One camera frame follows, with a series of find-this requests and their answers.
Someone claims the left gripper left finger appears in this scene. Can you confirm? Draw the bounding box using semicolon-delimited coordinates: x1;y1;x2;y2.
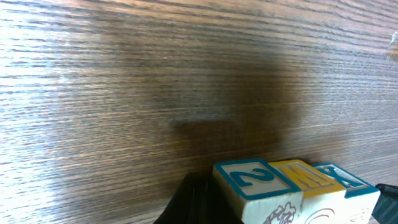
154;172;243;224

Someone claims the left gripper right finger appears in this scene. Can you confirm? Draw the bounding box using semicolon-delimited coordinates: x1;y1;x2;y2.
372;184;398;224

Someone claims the white block yellow X side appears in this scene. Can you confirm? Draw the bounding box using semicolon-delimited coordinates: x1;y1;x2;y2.
313;163;380;224

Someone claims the white block red picture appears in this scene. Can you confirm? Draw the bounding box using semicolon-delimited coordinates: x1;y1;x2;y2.
213;159;303;224

